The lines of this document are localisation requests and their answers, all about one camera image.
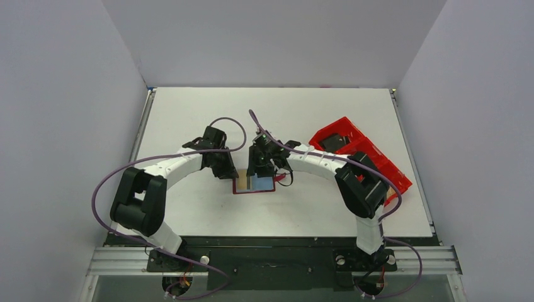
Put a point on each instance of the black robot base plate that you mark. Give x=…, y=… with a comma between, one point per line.
x=352, y=263

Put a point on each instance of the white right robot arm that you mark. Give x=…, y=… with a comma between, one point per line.
x=363, y=192

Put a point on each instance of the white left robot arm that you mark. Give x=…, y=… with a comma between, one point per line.
x=140, y=201

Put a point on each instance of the black card in tray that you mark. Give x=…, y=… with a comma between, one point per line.
x=334, y=142

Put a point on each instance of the aluminium frame rail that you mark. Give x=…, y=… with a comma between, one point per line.
x=133, y=261

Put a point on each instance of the red leather card holder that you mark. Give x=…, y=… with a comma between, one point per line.
x=260, y=184

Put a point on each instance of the red plastic divided tray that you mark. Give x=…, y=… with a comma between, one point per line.
x=361, y=143

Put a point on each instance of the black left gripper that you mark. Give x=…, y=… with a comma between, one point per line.
x=225, y=167

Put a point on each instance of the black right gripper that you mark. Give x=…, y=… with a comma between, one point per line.
x=261, y=163

